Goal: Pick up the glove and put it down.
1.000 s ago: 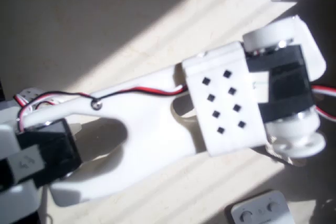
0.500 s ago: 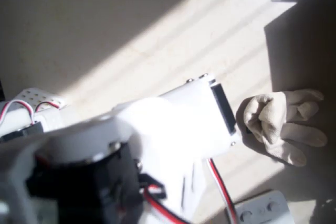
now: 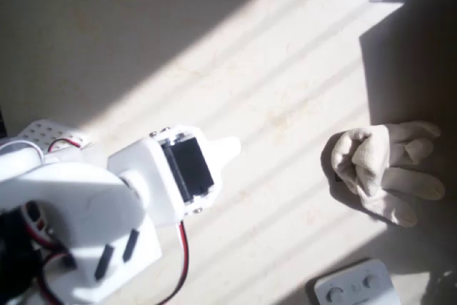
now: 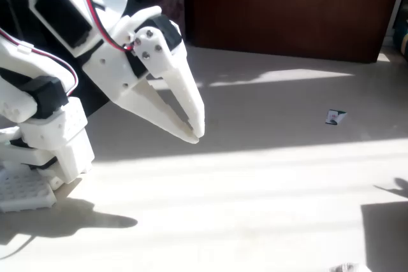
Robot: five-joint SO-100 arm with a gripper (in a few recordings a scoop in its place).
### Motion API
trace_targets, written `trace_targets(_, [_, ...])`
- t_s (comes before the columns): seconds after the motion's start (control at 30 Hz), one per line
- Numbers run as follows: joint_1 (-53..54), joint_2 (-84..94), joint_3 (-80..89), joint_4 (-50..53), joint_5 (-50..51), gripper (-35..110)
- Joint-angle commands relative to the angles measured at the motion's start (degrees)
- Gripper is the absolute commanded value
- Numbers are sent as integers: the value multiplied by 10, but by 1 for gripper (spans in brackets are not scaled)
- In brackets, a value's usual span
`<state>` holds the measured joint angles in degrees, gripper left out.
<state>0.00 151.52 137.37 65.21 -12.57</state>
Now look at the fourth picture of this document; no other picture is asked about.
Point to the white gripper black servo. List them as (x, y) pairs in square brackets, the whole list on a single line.
[(112, 72)]

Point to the white perforated base plate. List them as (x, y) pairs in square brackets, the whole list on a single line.
[(22, 189)]

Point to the dark brown wooden cabinet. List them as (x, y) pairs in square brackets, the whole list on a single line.
[(287, 4)]

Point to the small green white label card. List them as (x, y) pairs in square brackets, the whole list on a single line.
[(334, 117)]

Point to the white vertical frame strip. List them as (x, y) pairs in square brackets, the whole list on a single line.
[(395, 7)]

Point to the dark teal object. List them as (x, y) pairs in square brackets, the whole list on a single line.
[(402, 38)]

